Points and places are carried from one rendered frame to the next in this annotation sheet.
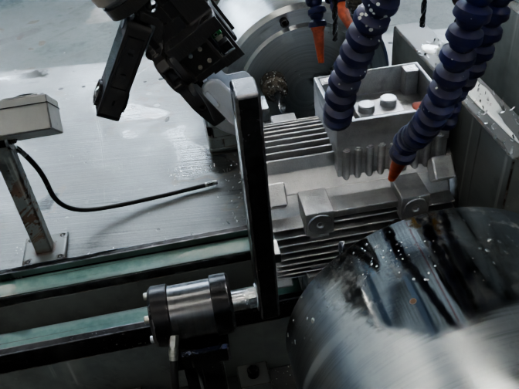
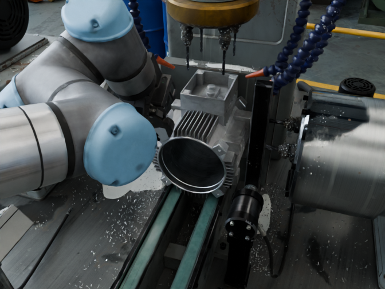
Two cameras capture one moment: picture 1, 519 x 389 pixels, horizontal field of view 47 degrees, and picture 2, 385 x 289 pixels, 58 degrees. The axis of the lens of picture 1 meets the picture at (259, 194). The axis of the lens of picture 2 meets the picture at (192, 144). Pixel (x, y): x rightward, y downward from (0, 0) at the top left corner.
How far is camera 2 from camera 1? 0.59 m
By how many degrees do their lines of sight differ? 49
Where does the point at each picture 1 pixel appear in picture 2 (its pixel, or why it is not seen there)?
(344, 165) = (226, 119)
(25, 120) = (15, 230)
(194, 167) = (43, 214)
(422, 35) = (177, 60)
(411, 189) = (246, 114)
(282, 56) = not seen: hidden behind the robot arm
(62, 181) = not seen: outside the picture
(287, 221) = (227, 155)
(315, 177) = (219, 132)
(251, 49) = not seen: hidden behind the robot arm
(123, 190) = (18, 259)
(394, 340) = (360, 132)
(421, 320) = (358, 121)
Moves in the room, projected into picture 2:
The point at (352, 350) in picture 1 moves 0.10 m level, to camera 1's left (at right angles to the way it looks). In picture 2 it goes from (349, 147) to (343, 183)
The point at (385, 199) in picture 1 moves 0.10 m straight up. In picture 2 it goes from (242, 124) to (245, 84)
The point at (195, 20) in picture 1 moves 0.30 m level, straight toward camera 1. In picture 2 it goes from (158, 82) to (343, 114)
